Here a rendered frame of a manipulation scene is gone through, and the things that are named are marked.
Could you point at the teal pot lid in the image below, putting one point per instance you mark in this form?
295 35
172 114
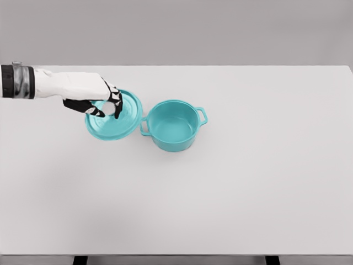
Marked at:
121 124

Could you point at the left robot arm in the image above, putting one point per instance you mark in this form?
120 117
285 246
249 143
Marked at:
24 81

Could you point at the teal pot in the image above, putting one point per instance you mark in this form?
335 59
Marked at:
173 129

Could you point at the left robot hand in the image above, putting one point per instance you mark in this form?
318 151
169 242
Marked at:
82 85

